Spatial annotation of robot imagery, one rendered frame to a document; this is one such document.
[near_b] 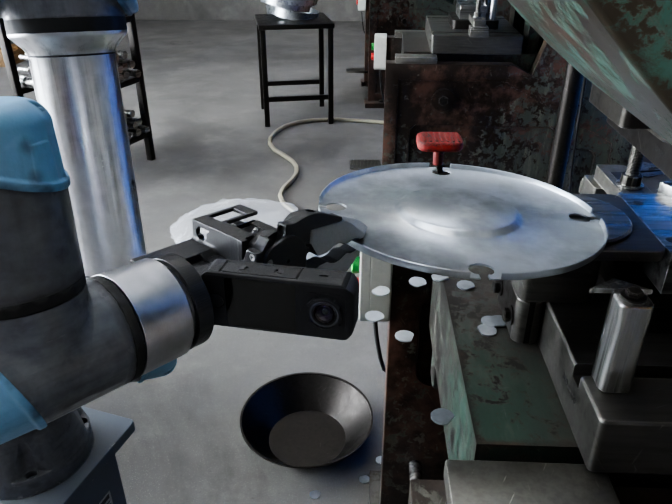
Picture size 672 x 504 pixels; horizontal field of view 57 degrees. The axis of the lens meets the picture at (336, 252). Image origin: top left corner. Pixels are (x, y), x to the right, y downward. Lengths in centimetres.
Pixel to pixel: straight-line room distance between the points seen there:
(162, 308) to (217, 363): 131
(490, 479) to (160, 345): 31
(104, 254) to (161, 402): 95
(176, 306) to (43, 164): 13
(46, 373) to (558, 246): 44
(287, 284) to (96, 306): 13
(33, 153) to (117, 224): 37
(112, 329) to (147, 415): 122
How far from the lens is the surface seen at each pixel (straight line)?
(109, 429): 93
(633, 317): 55
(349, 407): 153
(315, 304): 44
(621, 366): 58
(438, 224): 61
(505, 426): 63
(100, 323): 41
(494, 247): 59
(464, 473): 58
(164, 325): 42
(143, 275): 43
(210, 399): 163
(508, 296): 74
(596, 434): 58
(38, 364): 39
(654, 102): 17
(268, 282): 44
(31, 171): 36
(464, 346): 71
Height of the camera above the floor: 107
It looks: 29 degrees down
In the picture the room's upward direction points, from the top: straight up
